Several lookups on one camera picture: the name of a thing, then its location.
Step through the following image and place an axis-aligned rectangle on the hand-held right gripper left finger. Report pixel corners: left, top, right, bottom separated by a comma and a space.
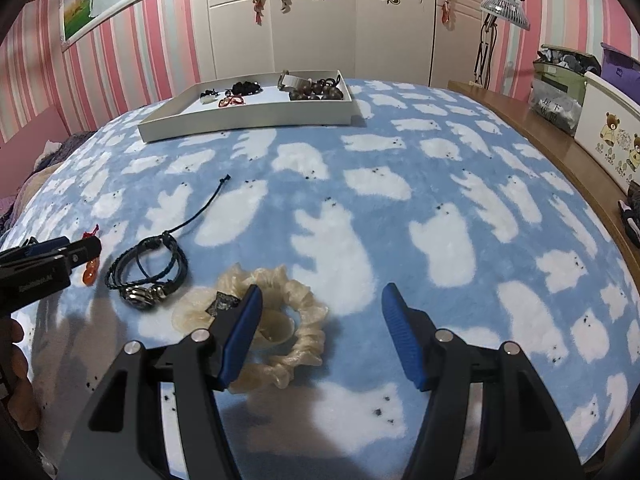
57, 284, 264, 480

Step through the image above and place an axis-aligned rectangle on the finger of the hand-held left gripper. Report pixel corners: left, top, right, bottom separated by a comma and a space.
0, 236, 70, 263
27, 236, 103, 268

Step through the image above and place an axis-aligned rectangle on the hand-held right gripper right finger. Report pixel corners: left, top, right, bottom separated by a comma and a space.
381, 282, 583, 480

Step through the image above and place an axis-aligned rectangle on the orange gourd pendant red knot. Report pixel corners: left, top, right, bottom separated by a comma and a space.
81, 225, 102, 287

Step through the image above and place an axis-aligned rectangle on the cream lace scrunchie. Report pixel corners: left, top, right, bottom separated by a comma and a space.
172, 264, 329, 392

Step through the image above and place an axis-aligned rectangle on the black braided leather bracelet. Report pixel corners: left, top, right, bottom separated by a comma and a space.
105, 174, 232, 312

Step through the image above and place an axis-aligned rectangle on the white shallow cardboard tray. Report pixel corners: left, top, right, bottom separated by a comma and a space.
137, 69, 357, 143

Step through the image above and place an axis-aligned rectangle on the red cord jade bracelet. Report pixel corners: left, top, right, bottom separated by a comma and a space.
202, 94, 247, 109

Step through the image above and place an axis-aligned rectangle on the black scrunchie with silver bells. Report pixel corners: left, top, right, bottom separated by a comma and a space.
225, 80, 263, 97

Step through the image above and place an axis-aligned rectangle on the brown wooden bead bracelet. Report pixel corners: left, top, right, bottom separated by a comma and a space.
289, 74, 347, 102

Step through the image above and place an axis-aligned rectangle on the person's left hand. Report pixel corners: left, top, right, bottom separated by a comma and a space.
0, 317, 42, 431

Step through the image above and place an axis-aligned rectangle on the pink headboard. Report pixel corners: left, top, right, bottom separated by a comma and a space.
0, 105, 71, 163

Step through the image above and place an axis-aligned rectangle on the blue polar bear blanket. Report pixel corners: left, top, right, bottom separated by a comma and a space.
10, 79, 640, 480

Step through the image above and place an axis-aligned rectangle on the wooden bed footboard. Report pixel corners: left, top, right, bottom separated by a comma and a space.
447, 80, 640, 281

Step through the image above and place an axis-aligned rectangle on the black white striped cloth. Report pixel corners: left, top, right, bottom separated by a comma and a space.
617, 200, 640, 248

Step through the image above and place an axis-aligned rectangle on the clear plastic bag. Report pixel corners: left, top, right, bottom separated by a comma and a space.
531, 79, 585, 137

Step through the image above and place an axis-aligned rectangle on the white bear print box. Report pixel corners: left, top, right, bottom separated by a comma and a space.
572, 71, 640, 192

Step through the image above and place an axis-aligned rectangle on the cream ornate wardrobe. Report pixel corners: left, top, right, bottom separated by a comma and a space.
205, 0, 496, 92

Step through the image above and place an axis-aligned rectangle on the green storage bag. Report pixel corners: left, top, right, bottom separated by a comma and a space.
532, 44, 603, 111

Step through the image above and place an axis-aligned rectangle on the white heat lamp stand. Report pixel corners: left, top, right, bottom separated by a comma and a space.
472, 0, 531, 88

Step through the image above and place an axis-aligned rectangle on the purple storage box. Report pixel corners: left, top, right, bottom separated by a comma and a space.
600, 42, 640, 88

